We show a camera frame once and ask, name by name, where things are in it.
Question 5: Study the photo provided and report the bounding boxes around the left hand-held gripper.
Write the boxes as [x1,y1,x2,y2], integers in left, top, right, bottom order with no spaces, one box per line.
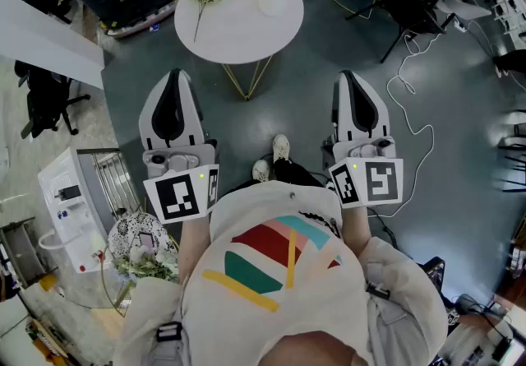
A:
[138,69,221,225]

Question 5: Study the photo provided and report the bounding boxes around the black office chair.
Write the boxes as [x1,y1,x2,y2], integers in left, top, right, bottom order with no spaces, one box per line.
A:
[14,60,91,139]

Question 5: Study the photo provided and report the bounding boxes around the person's right white shoe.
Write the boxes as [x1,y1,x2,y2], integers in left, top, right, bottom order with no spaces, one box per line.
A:
[272,133,291,164]

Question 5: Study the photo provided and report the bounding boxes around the person's white printed shirt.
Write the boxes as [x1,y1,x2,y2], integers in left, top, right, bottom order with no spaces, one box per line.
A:
[113,181,449,366]

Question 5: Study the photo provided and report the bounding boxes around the white appliance box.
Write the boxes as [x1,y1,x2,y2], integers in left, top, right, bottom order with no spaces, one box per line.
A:
[37,146,136,274]

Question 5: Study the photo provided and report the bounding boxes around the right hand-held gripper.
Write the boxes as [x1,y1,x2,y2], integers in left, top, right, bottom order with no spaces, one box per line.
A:
[322,70,404,209]

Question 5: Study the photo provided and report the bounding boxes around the pale flower bouquet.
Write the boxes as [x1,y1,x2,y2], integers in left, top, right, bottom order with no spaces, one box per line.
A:
[113,244,180,283]

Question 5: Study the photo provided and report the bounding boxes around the person's right forearm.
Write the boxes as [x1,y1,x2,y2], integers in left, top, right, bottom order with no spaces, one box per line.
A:
[340,206,373,257]

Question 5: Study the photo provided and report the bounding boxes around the white desk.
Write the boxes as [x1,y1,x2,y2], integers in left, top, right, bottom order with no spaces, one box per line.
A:
[0,0,106,90]

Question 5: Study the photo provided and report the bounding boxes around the white cable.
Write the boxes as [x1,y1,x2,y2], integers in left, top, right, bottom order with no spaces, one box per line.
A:
[385,21,465,220]

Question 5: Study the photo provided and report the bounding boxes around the person's left forearm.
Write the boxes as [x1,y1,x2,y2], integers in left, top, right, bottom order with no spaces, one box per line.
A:
[177,211,213,283]

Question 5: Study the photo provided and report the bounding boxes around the white round table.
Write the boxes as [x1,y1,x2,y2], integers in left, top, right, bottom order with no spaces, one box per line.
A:
[173,0,305,102]

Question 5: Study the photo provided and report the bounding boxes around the metal wire rack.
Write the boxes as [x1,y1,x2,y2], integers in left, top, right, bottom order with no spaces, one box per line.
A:
[77,148,143,225]

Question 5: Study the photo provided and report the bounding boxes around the person's black trousers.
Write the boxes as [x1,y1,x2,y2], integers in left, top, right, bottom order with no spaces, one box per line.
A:
[233,158,325,192]

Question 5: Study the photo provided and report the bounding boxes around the floral round seat cushion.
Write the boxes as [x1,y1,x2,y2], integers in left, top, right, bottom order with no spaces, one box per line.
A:
[107,212,178,262]

